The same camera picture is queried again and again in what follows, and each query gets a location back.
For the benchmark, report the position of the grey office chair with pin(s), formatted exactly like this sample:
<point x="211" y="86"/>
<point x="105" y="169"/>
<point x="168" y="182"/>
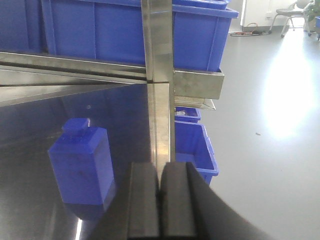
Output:
<point x="298" y="9"/>

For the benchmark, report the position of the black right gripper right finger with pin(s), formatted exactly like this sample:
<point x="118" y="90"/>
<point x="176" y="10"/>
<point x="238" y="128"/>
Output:
<point x="191" y="210"/>

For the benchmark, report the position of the blue bin upper right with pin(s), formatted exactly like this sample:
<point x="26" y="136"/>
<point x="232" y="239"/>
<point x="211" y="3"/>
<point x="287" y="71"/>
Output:
<point x="112" y="30"/>

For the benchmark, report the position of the blue bin upper left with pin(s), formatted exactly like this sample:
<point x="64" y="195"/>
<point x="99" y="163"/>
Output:
<point x="22" y="26"/>

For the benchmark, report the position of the blue bottle-shaped plastic part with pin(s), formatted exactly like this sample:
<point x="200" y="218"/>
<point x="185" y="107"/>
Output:
<point x="82" y="163"/>

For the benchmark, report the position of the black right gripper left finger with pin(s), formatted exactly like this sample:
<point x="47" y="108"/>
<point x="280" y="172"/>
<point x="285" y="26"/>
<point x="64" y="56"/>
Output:
<point x="133" y="213"/>

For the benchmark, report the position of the stainless steel shelf rack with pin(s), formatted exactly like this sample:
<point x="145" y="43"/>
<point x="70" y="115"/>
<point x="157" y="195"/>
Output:
<point x="166" y="86"/>

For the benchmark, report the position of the blue bin lower floor level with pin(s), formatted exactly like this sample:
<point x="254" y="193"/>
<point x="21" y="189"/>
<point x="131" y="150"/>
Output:
<point x="192" y="144"/>

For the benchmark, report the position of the small blue bin with parts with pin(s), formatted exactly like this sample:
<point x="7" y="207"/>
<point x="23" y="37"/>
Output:
<point x="187" y="114"/>

